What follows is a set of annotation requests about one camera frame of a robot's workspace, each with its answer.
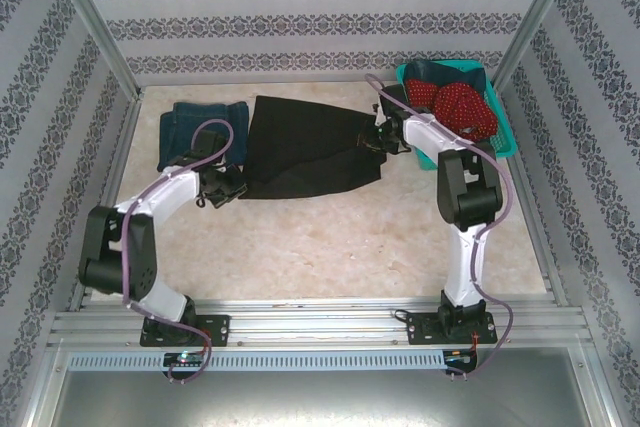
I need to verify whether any red dotted skirt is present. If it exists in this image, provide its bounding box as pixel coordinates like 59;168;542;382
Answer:
403;77;499;141

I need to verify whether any dark denim skirt with pockets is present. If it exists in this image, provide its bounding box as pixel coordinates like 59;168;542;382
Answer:
404;60;490;98

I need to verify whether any black skirt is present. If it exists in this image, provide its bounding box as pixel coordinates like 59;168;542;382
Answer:
237;95;389;202

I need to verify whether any teal plastic basket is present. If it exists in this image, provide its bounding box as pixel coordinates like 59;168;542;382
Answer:
396;59;520;172

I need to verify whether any left circuit board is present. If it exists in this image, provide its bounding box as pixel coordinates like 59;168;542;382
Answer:
163;352;204;367

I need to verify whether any circuit board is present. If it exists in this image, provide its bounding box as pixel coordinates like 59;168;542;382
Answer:
446;349;479;366
163;352;204;367

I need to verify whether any steel sheet panel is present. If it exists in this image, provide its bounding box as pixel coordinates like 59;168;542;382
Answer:
29;369;614;427

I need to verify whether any right circuit board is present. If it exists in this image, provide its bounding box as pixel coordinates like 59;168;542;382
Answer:
446;349;479;366

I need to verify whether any aluminium side rail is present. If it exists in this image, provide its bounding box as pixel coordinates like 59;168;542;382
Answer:
68;91;144;312
494;90;570;308

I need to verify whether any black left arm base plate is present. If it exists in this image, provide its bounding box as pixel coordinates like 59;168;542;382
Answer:
139;314;231;348

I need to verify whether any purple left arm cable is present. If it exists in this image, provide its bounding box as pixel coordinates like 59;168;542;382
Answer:
119;118;236;383

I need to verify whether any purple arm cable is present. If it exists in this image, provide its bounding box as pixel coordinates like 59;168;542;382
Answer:
119;118;236;383
364;73;517;379

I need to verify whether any aluminium mounting rail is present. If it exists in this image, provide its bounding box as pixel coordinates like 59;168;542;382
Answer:
47;296;594;351

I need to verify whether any aluminium frame post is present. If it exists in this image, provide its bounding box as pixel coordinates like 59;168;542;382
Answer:
491;0;587;93
38;0;145;101

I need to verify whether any grey slotted cable duct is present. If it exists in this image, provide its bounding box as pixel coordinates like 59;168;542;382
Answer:
67;349;446;372

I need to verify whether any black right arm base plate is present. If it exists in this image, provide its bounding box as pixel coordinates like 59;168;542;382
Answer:
405;310;499;347

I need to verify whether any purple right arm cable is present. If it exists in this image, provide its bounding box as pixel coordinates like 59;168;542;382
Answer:
364;73;517;379

